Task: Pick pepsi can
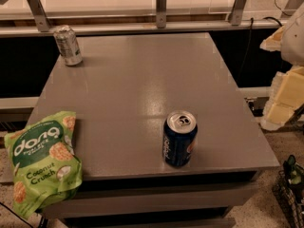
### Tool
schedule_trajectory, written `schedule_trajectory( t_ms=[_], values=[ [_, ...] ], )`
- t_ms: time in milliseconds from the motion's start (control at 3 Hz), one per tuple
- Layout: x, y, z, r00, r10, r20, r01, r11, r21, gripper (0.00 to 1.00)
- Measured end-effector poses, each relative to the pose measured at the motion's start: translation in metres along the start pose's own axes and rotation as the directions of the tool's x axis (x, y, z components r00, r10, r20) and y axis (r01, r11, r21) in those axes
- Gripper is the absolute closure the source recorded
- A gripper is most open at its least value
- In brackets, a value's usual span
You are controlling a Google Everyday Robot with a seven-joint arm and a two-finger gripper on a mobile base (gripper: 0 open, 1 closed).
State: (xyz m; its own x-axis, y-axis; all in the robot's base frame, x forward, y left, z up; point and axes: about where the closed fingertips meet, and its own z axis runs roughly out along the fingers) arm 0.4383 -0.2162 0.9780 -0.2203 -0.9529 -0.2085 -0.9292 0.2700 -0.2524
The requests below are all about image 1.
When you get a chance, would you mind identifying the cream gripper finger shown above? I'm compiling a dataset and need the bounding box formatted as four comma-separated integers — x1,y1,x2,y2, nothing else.
259,26,284,52
260,66,304,131

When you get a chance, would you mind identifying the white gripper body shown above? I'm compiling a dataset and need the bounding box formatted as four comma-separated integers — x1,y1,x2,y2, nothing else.
281,4,304,66

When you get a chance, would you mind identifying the blue pepsi can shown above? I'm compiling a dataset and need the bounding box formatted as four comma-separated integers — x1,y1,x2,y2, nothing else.
162,110,198,167

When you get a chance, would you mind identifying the silver green soda can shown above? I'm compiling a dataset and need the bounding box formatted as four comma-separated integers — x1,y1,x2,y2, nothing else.
53,25,83,66

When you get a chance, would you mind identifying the grey drawer cabinet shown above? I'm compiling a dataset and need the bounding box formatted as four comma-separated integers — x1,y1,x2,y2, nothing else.
41,170,264,228

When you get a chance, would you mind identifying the green rice cracker bag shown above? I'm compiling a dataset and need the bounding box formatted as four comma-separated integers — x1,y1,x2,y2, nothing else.
4,111,82,219

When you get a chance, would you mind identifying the black cable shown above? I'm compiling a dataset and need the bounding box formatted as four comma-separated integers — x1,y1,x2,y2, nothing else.
236,0,304,84

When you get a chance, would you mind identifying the metal rail bracket right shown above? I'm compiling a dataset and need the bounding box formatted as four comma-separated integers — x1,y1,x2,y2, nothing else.
228,0,247,26

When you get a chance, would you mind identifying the metal rail bracket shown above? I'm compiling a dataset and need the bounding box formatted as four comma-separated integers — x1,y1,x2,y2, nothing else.
27,0,50,32
228,0,247,26
156,0,166,29

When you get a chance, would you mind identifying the black wire basket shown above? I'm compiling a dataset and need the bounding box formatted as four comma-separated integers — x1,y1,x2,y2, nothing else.
272,155,304,228

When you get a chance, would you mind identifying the metal rail bracket middle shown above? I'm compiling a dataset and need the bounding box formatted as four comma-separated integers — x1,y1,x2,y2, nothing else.
156,0,166,29

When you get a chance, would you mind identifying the metal rail bracket left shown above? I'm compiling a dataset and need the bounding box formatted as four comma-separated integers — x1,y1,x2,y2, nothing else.
27,0,50,32

